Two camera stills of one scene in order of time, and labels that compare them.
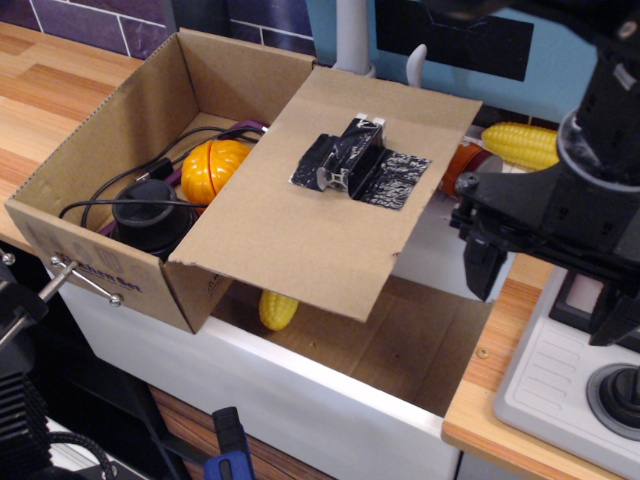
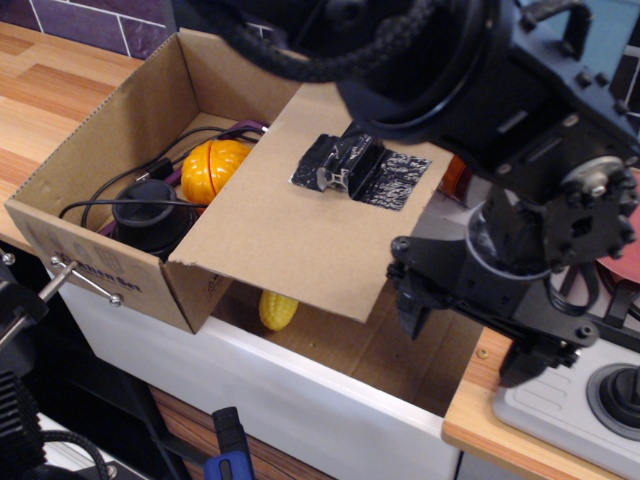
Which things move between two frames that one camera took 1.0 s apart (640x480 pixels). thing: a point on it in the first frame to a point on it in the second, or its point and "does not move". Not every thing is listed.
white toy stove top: [542, 393] does not move
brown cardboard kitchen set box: [218, 163] does not move
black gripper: [550, 212] to [460, 276]
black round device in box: [148, 215] does not move
